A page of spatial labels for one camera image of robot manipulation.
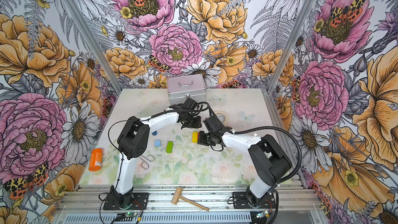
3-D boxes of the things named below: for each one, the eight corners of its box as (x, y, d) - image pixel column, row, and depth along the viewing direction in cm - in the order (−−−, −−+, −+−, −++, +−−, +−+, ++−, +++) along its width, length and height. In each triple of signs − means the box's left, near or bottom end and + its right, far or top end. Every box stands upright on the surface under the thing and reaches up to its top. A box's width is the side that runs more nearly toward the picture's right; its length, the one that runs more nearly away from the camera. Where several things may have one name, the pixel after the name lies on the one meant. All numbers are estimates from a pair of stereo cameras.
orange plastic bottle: (92, 172, 85) (86, 168, 81) (97, 152, 92) (92, 148, 88) (101, 170, 86) (96, 167, 81) (105, 151, 93) (100, 147, 88)
